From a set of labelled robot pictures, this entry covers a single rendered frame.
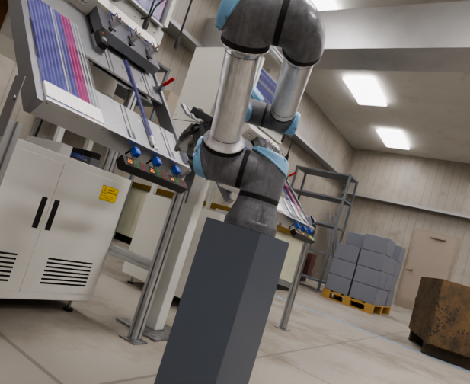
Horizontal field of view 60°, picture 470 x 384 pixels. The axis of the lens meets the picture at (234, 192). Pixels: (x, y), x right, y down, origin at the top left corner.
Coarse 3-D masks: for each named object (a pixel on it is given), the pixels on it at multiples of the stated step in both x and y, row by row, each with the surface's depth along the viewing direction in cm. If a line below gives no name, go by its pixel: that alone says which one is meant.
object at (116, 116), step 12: (108, 108) 142; (120, 108) 149; (108, 120) 137; (120, 120) 144; (132, 120) 152; (120, 132) 140; (132, 132) 146; (144, 132) 155; (156, 132) 164; (168, 132) 173; (156, 144) 158; (168, 144) 166; (180, 156) 170
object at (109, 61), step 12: (48, 0) 148; (60, 0) 156; (60, 12) 150; (72, 12) 159; (84, 24) 161; (84, 36) 156; (108, 48) 168; (96, 60) 154; (108, 60) 162; (120, 60) 172; (108, 72) 166; (120, 72) 166; (132, 72) 175; (144, 84) 179; (144, 96) 183; (156, 96) 183
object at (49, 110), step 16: (32, 112) 114; (48, 112) 116; (64, 112) 118; (64, 128) 124; (80, 128) 126; (96, 128) 128; (112, 144) 137; (128, 144) 140; (144, 144) 145; (144, 160) 151; (176, 160) 159
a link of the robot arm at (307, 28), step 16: (304, 0) 85; (288, 16) 84; (304, 16) 85; (320, 16) 88; (288, 32) 86; (304, 32) 86; (320, 32) 89; (288, 48) 90; (304, 48) 89; (320, 48) 92; (288, 64) 98; (304, 64) 94; (288, 80) 103; (304, 80) 102; (288, 96) 108; (272, 112) 120; (288, 112) 115; (272, 128) 125; (288, 128) 123
